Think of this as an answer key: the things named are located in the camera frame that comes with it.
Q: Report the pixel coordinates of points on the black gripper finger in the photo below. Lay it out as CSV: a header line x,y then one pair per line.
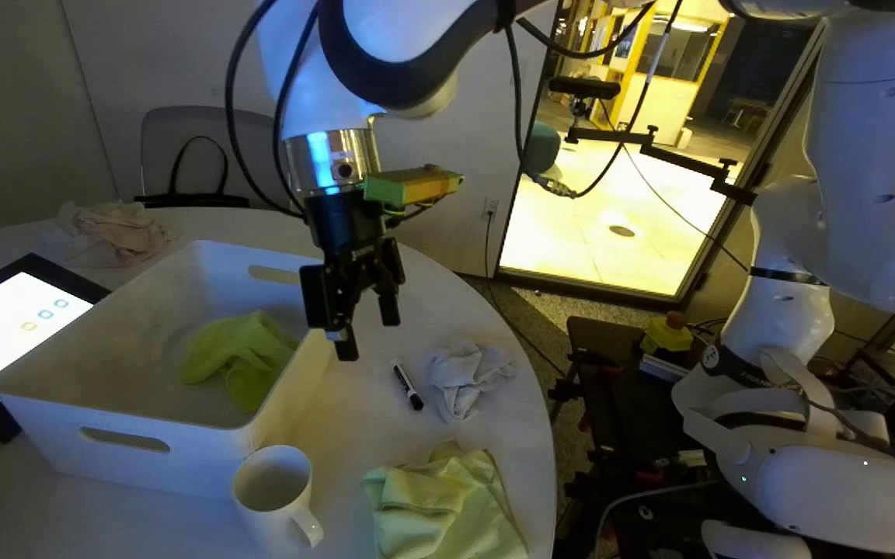
x,y
324,306
388,291

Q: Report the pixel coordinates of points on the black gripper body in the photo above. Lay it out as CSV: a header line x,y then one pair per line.
x,y
350,233

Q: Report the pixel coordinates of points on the black dry erase marker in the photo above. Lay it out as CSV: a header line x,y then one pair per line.
x,y
408,389

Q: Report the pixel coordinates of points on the yellow cloth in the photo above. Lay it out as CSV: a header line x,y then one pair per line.
x,y
231,352

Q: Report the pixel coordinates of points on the teal round object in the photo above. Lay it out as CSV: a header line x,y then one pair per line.
x,y
537,151

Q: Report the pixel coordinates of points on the white plastic storage box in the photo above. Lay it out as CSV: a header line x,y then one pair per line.
x,y
125,470

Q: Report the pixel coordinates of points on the white terry cloth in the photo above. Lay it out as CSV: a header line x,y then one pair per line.
x,y
458,384

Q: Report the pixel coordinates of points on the grey office chair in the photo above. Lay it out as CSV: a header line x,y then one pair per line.
x,y
178,124

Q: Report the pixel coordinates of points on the white ceramic mug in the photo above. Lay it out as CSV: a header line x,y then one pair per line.
x,y
282,515

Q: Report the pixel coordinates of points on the pink crumpled cloth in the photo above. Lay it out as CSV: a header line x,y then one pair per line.
x,y
121,227

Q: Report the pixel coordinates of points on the light green cloth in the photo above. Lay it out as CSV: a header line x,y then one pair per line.
x,y
436,506

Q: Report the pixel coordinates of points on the black tablet with lit screen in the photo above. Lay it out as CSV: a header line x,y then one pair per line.
x,y
2,321

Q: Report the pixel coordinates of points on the black stereo camera bar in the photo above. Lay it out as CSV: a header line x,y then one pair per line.
x,y
584,87

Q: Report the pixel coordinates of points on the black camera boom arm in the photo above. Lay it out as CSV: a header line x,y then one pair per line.
x,y
692,161

